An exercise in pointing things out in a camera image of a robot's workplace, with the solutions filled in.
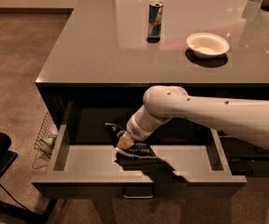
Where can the silver drawer handle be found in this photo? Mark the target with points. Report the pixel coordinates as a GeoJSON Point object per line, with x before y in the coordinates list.
{"type": "Point", "coordinates": [138, 193]}

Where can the white paper bowl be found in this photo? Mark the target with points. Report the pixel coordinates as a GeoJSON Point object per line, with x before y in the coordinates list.
{"type": "Point", "coordinates": [207, 46]}

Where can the dark lower drawers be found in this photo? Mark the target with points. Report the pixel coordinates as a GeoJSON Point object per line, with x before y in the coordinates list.
{"type": "Point", "coordinates": [244, 158]}

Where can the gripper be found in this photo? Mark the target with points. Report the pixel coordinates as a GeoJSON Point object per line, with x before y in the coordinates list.
{"type": "Point", "coordinates": [136, 131]}

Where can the blue energy drink can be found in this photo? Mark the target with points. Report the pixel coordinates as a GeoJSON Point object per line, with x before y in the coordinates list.
{"type": "Point", "coordinates": [155, 19]}

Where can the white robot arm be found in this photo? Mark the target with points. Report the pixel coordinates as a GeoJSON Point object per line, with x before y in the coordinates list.
{"type": "Point", "coordinates": [247, 120]}

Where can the grey counter cabinet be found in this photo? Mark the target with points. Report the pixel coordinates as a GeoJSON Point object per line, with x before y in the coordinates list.
{"type": "Point", "coordinates": [104, 58]}

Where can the blue chip bag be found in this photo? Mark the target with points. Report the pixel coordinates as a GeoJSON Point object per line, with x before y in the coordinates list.
{"type": "Point", "coordinates": [140, 150]}

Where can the grey open top drawer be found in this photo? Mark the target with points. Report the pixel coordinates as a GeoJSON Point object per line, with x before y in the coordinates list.
{"type": "Point", "coordinates": [85, 164]}

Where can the wire basket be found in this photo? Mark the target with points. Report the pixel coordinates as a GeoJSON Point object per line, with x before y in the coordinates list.
{"type": "Point", "coordinates": [45, 142]}

